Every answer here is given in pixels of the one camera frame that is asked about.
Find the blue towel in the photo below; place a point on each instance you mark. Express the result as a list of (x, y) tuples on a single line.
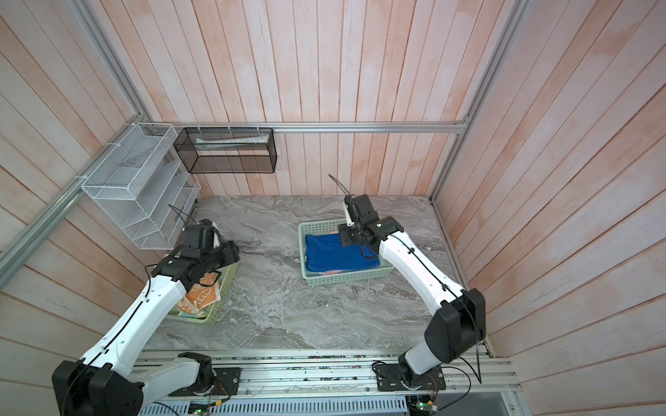
[(325, 252)]

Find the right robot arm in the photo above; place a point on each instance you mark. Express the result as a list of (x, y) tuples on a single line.
[(458, 320)]

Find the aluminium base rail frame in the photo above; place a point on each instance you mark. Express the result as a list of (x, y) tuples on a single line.
[(300, 373)]

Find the pink towel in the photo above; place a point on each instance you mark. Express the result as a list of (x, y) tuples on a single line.
[(311, 274)]

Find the yellow-green plastic basket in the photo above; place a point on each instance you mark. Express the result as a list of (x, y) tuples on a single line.
[(225, 281)]

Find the mint green plastic basket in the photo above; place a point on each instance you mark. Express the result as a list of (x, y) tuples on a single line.
[(330, 226)]

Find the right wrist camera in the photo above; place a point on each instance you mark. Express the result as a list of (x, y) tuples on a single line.
[(348, 209)]

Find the black mesh wall basket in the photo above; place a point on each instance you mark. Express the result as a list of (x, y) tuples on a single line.
[(227, 150)]

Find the right aluminium corner rail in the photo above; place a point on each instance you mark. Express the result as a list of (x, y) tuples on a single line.
[(494, 29)]

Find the white wire mesh shelf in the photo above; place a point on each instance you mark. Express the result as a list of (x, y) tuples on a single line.
[(146, 192)]

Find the orange patterned cream towel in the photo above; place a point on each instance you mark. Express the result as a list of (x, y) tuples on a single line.
[(202, 295)]

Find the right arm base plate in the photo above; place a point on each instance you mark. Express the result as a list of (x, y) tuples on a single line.
[(398, 377)]

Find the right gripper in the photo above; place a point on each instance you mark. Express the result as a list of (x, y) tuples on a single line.
[(343, 230)]

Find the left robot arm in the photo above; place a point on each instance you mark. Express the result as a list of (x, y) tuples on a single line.
[(99, 383)]

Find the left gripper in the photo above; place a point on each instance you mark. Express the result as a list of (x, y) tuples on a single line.
[(231, 251)]

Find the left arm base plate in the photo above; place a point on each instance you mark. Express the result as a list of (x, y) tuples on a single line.
[(226, 383)]

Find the left aluminium wall rail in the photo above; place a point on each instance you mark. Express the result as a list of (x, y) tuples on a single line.
[(29, 240)]

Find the horizontal aluminium wall rail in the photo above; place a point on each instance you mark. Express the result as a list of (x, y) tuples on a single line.
[(331, 126)]

